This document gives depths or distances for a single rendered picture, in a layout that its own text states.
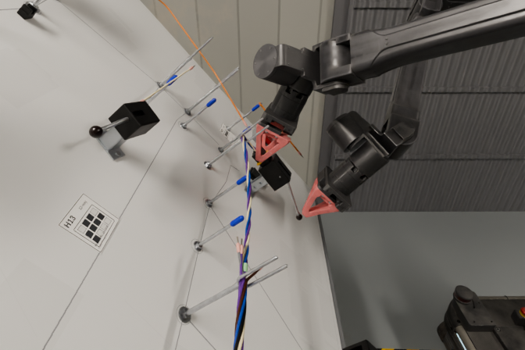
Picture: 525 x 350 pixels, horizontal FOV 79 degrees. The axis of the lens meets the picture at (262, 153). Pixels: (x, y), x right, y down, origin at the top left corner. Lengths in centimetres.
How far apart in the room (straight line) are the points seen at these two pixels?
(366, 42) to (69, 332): 49
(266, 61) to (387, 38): 18
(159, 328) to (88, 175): 19
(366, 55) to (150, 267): 41
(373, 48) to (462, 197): 222
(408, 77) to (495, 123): 172
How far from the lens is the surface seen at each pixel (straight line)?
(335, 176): 65
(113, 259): 38
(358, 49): 53
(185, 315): 41
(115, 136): 44
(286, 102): 59
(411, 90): 75
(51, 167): 40
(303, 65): 54
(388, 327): 187
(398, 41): 51
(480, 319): 170
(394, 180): 236
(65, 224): 37
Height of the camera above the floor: 150
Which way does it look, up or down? 29 degrees down
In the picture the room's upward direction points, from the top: straight up
